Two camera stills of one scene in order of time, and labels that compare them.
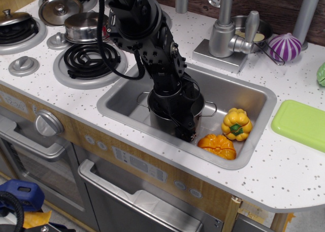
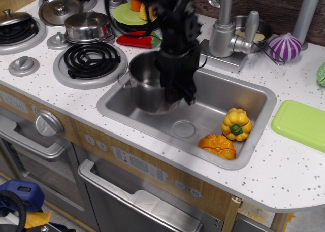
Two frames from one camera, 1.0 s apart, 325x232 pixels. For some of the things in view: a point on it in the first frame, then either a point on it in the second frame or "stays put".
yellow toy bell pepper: [236, 125] stays put
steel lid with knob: [54, 10] stays put
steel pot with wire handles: [160, 120] to [144, 69]
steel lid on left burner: [8, 18] stays put
